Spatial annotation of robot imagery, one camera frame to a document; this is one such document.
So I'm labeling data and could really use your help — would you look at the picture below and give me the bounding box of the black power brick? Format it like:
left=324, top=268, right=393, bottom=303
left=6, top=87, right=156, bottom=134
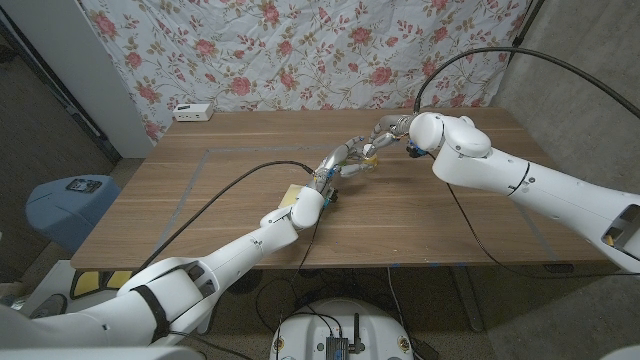
left=409, top=337, right=441, bottom=360

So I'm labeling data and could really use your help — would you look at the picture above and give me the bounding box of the white power strip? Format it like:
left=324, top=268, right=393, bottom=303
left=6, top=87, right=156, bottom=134
left=172, top=103, right=215, bottom=123

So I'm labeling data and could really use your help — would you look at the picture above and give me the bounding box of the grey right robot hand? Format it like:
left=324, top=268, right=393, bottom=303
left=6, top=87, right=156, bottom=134
left=362, top=114, right=416, bottom=159

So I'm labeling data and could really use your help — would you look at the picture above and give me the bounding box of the floral backdrop cloth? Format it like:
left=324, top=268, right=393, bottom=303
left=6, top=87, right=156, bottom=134
left=79, top=0, right=531, bottom=144

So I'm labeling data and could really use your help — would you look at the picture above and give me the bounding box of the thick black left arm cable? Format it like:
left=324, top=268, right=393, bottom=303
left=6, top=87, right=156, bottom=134
left=134, top=160, right=316, bottom=276

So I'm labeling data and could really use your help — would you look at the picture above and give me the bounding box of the clear medicine bottle white cap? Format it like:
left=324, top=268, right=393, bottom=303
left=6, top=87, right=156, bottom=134
left=359, top=147, right=378, bottom=174

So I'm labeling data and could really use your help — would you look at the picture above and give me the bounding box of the black backdrop pole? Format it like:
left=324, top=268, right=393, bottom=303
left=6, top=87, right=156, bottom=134
left=509, top=0, right=546, bottom=49

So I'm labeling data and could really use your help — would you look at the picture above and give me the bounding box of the blue stool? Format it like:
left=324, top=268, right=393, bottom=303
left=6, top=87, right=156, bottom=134
left=25, top=174, right=122, bottom=254

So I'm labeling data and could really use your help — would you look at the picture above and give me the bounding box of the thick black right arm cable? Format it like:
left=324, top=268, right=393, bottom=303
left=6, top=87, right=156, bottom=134
left=412, top=46, right=640, bottom=121

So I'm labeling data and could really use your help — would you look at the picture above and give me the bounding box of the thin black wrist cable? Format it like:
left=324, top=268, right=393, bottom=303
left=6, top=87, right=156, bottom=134
left=277, top=219, right=321, bottom=331
left=444, top=182, right=640, bottom=280

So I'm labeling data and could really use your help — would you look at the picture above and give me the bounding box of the grey table leg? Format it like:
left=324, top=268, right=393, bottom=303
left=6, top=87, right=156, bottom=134
left=449, top=266, right=485, bottom=333

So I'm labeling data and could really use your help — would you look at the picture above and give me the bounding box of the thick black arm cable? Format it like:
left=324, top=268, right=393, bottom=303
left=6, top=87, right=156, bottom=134
left=412, top=46, right=640, bottom=121
left=134, top=160, right=316, bottom=276

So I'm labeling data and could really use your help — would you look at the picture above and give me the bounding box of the grey shoe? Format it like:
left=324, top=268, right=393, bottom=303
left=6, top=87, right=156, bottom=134
left=29, top=293, right=68, bottom=320

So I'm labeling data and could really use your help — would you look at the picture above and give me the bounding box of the white robot torso base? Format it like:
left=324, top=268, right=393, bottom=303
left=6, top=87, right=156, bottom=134
left=269, top=298, right=415, bottom=360

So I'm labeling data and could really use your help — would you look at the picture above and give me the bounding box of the black phone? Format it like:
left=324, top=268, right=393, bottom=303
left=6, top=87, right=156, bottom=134
left=65, top=178, right=103, bottom=194

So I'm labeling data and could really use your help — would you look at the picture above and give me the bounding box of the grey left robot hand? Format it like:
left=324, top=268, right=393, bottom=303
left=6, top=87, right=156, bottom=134
left=312, top=135, right=377, bottom=194

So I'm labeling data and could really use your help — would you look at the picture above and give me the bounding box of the yellow and black mat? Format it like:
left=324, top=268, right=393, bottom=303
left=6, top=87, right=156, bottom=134
left=69, top=269, right=136, bottom=300

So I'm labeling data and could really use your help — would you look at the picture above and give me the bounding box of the yellow sticky note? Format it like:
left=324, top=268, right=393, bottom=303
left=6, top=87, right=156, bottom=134
left=278, top=183, right=304, bottom=209

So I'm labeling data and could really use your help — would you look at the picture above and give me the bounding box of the thin black left wrist cable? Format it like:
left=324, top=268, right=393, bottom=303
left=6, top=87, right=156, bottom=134
left=277, top=219, right=321, bottom=331

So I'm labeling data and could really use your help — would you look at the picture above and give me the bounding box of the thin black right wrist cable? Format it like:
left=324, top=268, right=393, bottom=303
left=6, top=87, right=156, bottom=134
left=444, top=182, right=640, bottom=280

